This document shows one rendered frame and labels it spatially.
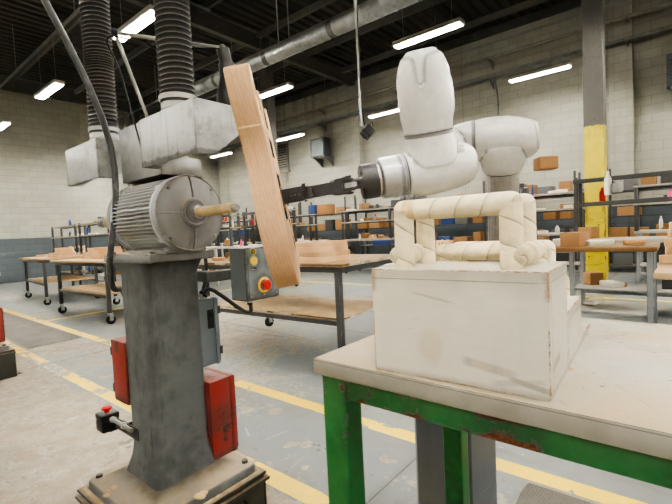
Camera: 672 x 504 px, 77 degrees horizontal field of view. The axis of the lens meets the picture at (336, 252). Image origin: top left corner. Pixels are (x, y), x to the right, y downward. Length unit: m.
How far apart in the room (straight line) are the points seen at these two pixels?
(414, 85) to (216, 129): 0.56
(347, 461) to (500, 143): 1.01
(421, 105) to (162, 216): 0.88
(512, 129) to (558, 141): 10.74
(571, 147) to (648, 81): 1.94
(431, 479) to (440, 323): 1.25
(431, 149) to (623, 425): 0.56
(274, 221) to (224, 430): 1.22
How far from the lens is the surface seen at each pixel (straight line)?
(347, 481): 0.89
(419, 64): 0.90
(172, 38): 1.42
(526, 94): 12.60
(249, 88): 0.76
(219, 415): 1.79
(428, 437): 1.79
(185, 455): 1.78
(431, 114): 0.88
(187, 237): 1.45
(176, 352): 1.65
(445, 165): 0.90
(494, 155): 1.43
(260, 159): 0.77
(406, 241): 0.69
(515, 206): 0.63
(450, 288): 0.65
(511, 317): 0.63
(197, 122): 1.18
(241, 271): 1.59
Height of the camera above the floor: 1.17
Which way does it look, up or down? 3 degrees down
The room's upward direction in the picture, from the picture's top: 3 degrees counter-clockwise
